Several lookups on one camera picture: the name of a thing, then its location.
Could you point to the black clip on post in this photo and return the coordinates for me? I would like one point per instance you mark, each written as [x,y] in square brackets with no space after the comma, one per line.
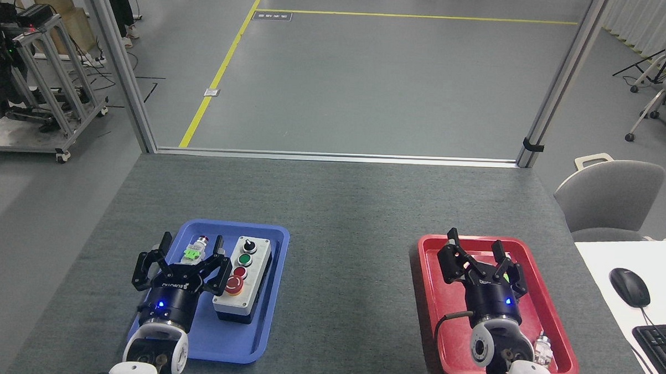
[532,145]

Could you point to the dark floor label plate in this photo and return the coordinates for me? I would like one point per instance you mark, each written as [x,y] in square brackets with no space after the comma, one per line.
[272,16]

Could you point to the aluminium cart on wheels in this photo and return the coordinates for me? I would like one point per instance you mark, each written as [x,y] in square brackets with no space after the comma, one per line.
[54,83]

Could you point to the white desk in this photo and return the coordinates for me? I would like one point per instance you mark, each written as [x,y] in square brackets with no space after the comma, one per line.
[607,274]

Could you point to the black computer mouse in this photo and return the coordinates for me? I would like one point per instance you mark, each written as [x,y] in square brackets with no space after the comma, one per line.
[630,287]

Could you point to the red plastic tray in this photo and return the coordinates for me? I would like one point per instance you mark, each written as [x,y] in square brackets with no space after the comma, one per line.
[444,324]

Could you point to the white floor outlet plate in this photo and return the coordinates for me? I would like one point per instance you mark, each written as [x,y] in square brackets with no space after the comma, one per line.
[211,92]

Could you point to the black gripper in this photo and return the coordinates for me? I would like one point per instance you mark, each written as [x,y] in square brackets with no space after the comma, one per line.
[492,303]
[175,300]

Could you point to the grey control box with buttons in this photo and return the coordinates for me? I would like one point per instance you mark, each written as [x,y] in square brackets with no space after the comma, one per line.
[246,283]

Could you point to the blue plastic tray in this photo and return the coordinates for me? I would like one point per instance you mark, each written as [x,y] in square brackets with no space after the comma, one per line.
[222,338]

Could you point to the black keyboard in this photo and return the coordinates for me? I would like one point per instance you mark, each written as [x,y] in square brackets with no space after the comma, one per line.
[662,351]

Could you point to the small switch with green label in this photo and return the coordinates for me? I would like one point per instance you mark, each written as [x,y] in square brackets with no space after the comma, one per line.
[193,252]

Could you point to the brown cardboard box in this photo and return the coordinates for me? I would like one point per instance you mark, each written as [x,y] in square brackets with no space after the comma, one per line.
[62,17]

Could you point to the silver aluminium frame post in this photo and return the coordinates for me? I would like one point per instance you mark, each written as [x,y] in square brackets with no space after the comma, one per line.
[564,79]
[121,63]

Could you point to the person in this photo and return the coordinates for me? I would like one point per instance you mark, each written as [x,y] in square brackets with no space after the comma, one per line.
[120,8]

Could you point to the grey padded chair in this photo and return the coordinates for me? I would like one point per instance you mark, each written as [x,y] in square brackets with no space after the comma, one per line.
[609,199]

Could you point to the silver aluminium frame rail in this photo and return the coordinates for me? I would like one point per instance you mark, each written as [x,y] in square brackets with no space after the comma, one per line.
[334,156]

